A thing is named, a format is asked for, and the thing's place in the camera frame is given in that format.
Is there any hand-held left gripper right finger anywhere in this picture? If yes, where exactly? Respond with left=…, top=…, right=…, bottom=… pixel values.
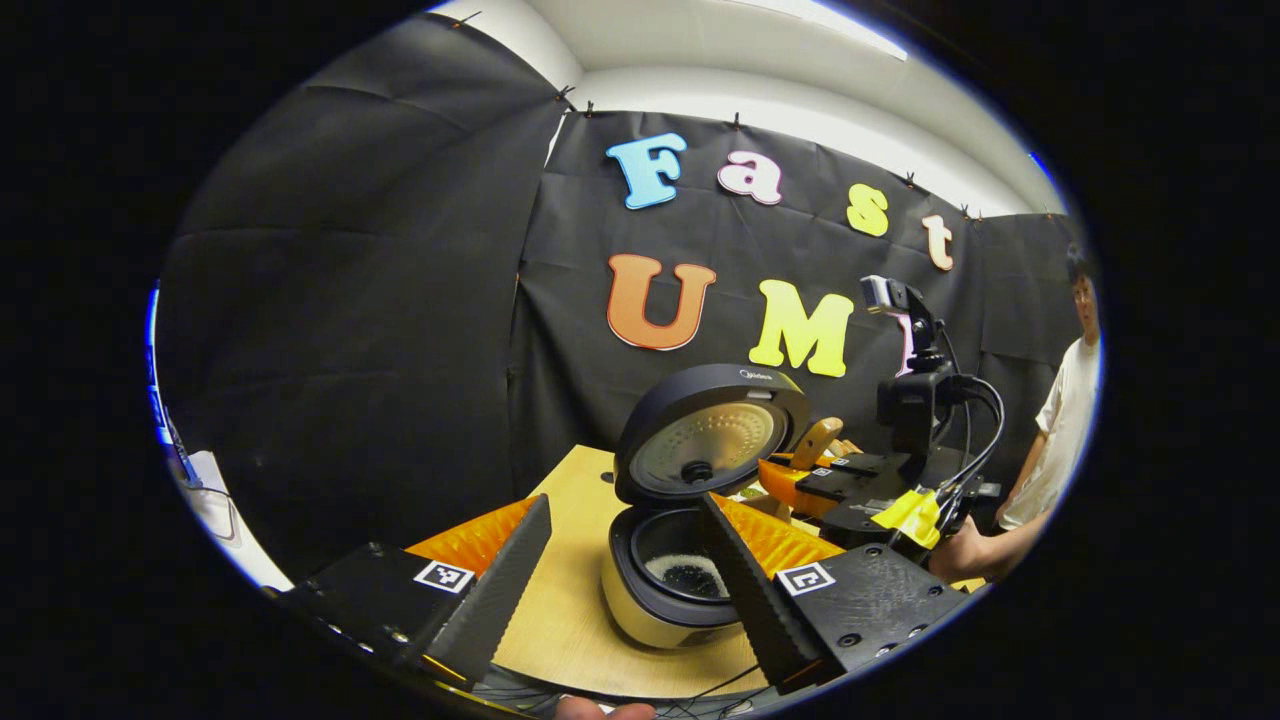
left=697, top=492, right=986, bottom=696

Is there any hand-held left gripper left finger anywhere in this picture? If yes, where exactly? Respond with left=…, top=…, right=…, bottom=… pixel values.
left=270, top=493, right=553, bottom=691

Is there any dark grey rice cooker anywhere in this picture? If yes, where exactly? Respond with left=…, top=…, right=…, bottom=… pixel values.
left=600, top=362, right=813, bottom=651

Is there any white box device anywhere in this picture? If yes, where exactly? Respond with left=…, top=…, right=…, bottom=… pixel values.
left=183, top=450, right=296, bottom=593

